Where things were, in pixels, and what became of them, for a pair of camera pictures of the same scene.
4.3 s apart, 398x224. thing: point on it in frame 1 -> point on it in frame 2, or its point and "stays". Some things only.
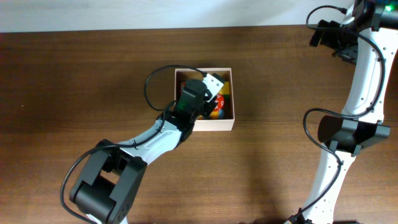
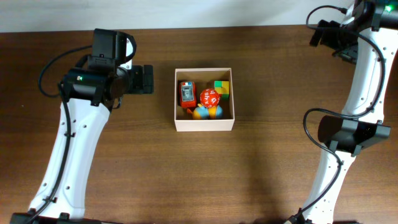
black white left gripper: [209, 107] -> [142, 84]
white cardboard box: [209, 125] stays
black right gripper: [329, 28] stays
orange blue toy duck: [216, 114] stays
